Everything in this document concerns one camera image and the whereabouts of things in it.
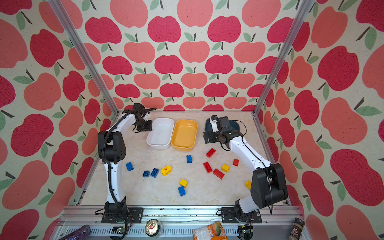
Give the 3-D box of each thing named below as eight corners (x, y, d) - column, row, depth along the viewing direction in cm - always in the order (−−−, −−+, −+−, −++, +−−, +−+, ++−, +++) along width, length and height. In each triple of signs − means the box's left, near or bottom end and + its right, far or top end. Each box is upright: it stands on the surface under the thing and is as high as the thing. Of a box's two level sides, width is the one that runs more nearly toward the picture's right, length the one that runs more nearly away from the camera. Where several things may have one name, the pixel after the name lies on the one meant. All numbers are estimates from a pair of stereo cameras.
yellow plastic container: (171, 151, 100) (170, 146, 95) (174, 124, 116) (173, 119, 111) (198, 151, 100) (198, 146, 95) (197, 124, 116) (197, 119, 111)
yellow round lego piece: (164, 178, 89) (164, 176, 87) (160, 172, 91) (159, 170, 89) (173, 171, 92) (173, 169, 89) (169, 165, 94) (168, 163, 92)
